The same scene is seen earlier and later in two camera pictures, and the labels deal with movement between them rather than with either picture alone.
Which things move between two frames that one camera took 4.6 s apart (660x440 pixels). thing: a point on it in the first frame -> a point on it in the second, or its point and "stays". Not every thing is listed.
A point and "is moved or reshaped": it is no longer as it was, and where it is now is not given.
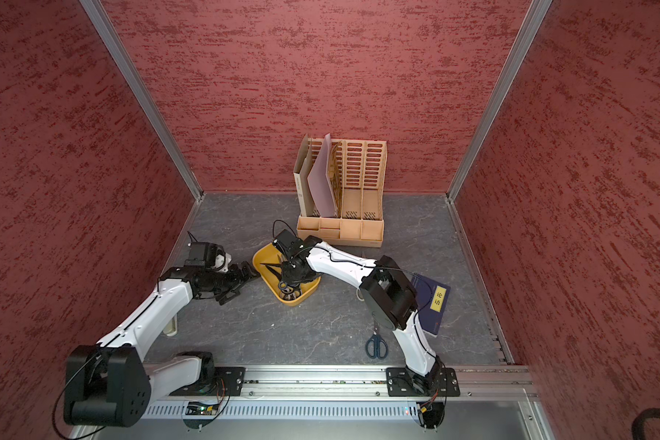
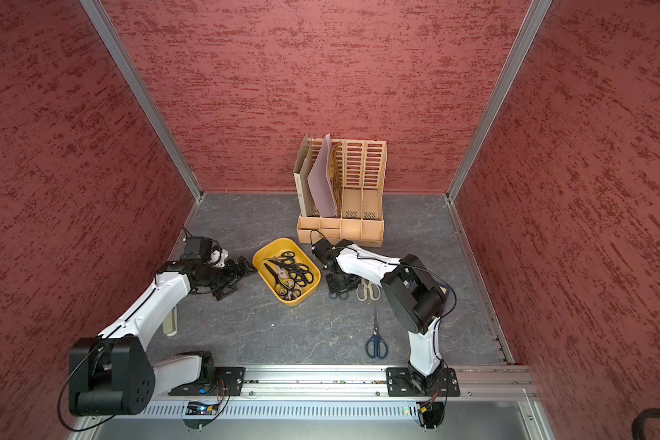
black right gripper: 291,279 -> 335,288
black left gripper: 236,279 stays
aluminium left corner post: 144,93 stays
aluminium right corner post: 536,12 stays
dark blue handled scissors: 377,345 stays
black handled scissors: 287,291 is moved or reshaped
